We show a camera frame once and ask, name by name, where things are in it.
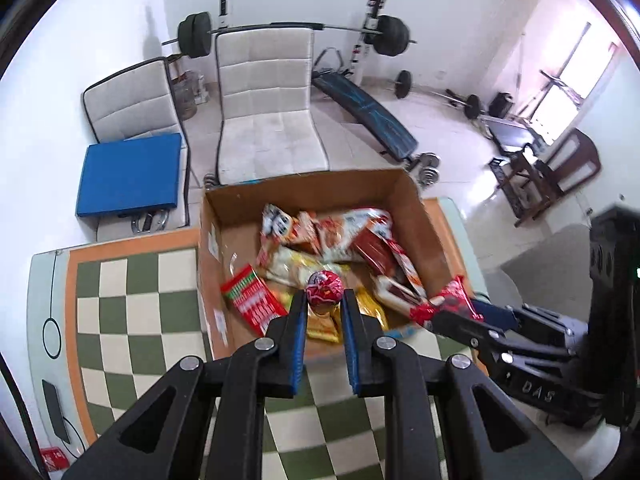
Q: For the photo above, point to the red silver snack packet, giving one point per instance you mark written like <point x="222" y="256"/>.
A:
<point x="395" y="294"/>

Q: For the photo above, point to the grey shell chair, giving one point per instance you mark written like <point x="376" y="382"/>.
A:
<point x="545" y="270"/>

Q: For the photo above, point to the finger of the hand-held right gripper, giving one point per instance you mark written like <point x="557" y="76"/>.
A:
<point x="530" y="375"/>
<point x="495" y="314"/>

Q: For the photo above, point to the black sit-up bench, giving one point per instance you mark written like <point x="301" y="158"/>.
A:
<point x="370" y="120"/>

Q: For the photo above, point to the long red sauce packet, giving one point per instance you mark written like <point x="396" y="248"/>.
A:
<point x="250" y="301"/>

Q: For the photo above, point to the panda print snack packet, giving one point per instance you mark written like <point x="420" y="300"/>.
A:
<point x="277" y="222"/>

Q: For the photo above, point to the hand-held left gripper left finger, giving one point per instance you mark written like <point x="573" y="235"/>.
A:
<point x="299" y="345"/>

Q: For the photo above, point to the red twisted candy wrapper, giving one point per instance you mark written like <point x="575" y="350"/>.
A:
<point x="450" y="294"/>

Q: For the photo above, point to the clear storage jars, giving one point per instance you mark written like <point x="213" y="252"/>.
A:
<point x="189" y="95"/>

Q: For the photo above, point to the floor barbell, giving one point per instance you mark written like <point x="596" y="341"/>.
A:
<point x="470" y="106"/>

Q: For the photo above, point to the black speaker box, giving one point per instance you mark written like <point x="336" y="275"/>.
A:
<point x="500" y="105"/>

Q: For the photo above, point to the barbell on rack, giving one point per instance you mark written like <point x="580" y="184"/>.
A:
<point x="372" y="10"/>

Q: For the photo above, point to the white padded chair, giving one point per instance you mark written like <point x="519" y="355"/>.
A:
<point x="132" y="105"/>
<point x="270" y="105"/>

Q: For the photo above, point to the black treadmill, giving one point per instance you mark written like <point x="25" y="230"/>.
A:
<point x="515" y="135"/>

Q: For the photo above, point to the window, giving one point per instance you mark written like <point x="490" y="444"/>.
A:
<point x="585" y="65"/>

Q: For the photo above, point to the dark wooden chair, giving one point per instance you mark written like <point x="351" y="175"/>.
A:
<point x="580" y="160"/>

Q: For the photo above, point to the chrome dumbbells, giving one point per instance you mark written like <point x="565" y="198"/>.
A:
<point x="425" y="170"/>

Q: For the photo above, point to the yellow ridged snack packet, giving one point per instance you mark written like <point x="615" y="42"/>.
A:
<point x="320" y="329"/>

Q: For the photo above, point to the round red candy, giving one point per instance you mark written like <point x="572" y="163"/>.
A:
<point x="325" y="287"/>

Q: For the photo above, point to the red soda can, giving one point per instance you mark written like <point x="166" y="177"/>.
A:
<point x="55" y="459"/>

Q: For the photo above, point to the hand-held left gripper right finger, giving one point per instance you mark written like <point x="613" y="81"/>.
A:
<point x="351" y="345"/>

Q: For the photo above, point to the yellow chips packet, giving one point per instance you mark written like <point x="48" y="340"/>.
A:
<point x="295" y="266"/>

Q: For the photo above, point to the black smartphone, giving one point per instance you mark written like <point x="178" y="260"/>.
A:
<point x="56" y="410"/>

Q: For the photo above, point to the cardboard box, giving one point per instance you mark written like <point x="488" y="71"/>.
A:
<point x="240" y="232"/>

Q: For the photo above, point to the dark red snack packet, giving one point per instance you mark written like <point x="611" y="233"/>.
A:
<point x="375" y="256"/>

